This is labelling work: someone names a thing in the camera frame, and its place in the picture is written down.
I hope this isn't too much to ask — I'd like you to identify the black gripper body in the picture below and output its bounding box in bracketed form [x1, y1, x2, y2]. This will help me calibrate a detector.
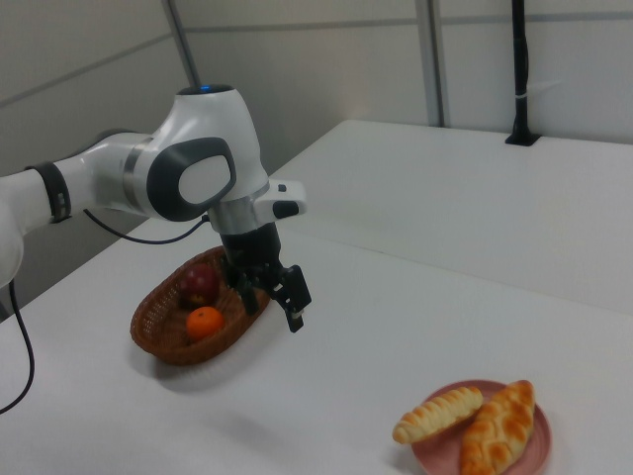
[218, 222, 289, 282]

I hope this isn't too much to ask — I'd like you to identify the orange toy mandarin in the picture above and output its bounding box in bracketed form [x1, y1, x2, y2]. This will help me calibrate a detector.
[185, 306, 225, 342]

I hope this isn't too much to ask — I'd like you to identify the red toy apple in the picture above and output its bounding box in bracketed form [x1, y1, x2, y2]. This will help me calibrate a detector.
[180, 264, 221, 309]

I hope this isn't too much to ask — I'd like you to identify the striped toy bread roll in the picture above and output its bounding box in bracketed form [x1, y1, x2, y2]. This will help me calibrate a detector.
[393, 386, 485, 445]

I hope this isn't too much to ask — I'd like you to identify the braided golden toy bread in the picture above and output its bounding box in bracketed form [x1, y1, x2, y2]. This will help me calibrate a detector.
[459, 379, 537, 475]

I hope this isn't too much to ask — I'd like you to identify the brown woven basket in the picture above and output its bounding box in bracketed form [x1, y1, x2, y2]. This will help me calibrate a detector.
[130, 245, 273, 367]

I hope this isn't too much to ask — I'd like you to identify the pink plate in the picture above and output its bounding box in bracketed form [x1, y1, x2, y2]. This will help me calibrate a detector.
[410, 379, 552, 475]

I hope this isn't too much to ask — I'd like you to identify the black pole with clamp base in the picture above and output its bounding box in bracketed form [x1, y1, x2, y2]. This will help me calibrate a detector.
[503, 0, 541, 147]

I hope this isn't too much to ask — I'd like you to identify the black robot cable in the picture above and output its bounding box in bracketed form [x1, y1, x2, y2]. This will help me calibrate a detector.
[0, 208, 209, 416]

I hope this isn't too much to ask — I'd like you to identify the black velcro cable strap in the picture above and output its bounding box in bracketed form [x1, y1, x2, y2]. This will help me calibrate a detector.
[37, 160, 74, 225]

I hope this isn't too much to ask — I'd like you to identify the grey partition post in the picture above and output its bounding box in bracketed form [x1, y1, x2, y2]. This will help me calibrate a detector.
[423, 0, 447, 128]
[165, 0, 202, 88]

